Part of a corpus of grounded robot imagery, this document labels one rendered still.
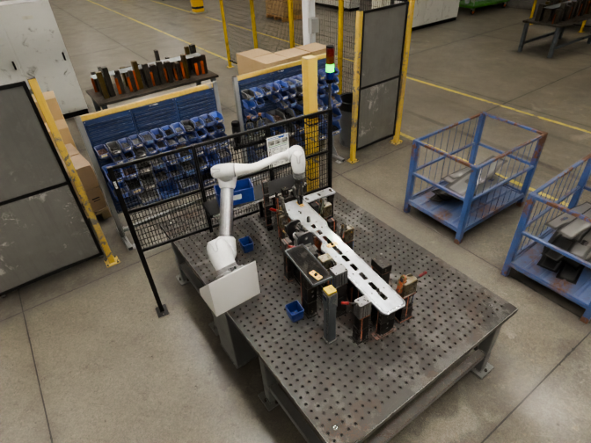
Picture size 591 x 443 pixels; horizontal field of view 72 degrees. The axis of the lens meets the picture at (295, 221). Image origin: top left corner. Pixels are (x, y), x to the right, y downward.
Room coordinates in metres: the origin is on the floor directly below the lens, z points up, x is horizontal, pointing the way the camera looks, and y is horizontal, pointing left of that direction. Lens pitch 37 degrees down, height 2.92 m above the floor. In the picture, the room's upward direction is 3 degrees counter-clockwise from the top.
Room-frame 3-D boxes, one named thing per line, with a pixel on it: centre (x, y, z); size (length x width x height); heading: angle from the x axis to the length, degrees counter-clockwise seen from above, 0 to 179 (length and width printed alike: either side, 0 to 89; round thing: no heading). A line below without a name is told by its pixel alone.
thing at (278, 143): (3.21, 0.11, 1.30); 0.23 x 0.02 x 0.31; 117
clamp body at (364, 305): (1.65, -0.37, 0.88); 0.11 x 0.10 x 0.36; 117
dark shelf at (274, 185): (2.97, 0.33, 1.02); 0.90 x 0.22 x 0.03; 117
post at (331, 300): (1.67, -0.18, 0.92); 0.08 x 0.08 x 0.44; 27
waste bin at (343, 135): (5.90, -0.98, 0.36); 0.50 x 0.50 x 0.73
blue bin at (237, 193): (2.88, 0.50, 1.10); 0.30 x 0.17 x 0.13; 108
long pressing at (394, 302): (2.24, -0.27, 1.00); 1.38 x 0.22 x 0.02; 27
